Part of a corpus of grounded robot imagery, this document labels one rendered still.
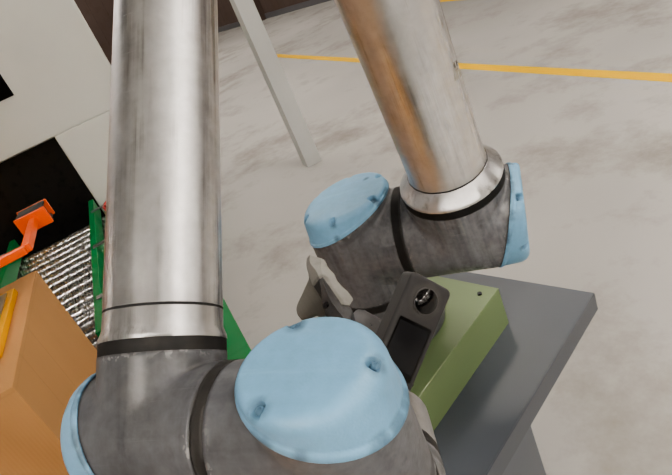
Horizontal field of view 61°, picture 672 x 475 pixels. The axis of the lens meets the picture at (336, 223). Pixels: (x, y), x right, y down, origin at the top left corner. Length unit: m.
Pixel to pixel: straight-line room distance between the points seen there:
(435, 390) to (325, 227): 0.31
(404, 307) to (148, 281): 0.24
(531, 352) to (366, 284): 0.31
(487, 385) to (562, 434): 0.90
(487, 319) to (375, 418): 0.73
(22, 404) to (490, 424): 0.89
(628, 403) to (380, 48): 1.48
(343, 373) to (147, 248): 0.17
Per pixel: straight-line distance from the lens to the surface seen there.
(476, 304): 1.02
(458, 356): 0.97
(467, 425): 0.96
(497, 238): 0.82
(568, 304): 1.11
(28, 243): 1.56
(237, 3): 4.01
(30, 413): 1.34
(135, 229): 0.42
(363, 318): 0.58
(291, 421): 0.31
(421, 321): 0.54
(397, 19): 0.65
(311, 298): 0.62
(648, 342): 2.10
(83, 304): 2.53
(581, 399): 1.95
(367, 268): 0.88
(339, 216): 0.85
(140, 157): 0.44
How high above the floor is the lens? 1.47
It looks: 26 degrees down
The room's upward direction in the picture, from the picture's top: 24 degrees counter-clockwise
